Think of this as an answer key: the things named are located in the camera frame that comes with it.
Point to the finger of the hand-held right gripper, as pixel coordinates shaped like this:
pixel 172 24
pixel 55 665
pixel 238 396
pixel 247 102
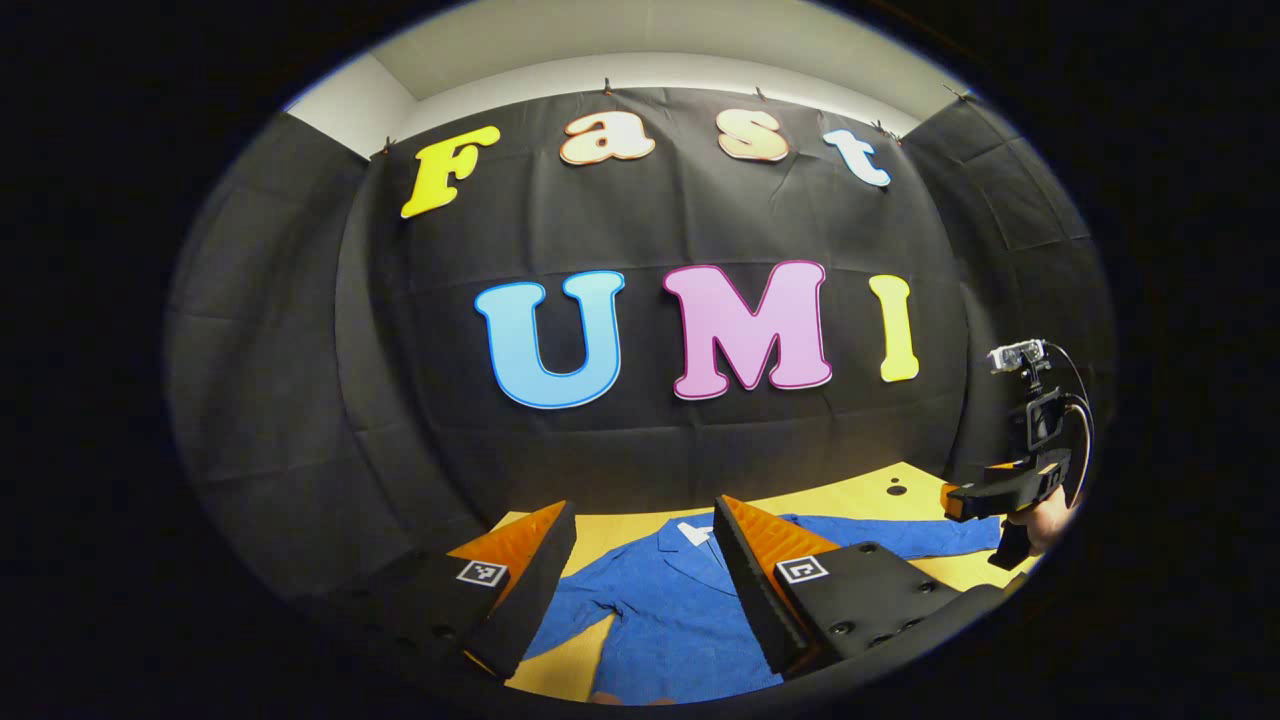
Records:
pixel 1000 490

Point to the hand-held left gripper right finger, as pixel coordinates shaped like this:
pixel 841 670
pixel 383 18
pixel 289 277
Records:
pixel 745 585

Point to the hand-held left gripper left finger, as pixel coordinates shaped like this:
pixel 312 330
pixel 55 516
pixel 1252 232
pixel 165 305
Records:
pixel 540 580

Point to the row of cloth clips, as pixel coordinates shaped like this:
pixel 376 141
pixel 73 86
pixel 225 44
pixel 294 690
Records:
pixel 607 87

